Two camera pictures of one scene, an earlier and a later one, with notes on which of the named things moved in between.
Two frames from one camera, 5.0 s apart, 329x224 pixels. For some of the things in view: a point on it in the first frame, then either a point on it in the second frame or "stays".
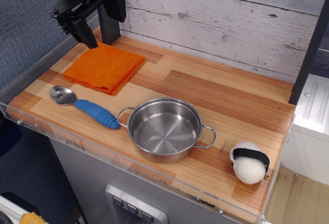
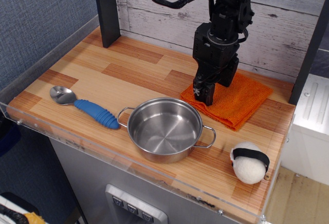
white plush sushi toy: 250,163 stays
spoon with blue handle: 62,95 stays
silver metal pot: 165,130 stays
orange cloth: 105,68 -> 238,104
